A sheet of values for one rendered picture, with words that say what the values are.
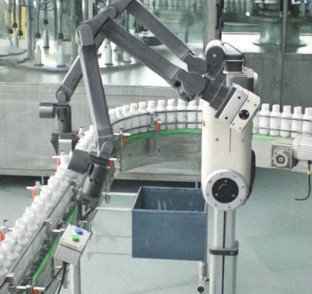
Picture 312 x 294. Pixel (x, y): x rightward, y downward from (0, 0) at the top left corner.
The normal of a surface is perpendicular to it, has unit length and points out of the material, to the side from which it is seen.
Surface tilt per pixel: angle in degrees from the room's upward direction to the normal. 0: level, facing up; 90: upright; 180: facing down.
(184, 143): 89
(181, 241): 90
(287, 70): 90
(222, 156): 101
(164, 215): 90
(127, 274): 0
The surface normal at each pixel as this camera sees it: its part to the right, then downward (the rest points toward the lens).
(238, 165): -0.11, 0.43
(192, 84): 0.16, -0.19
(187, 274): 0.00, -0.97
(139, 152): 0.70, 0.18
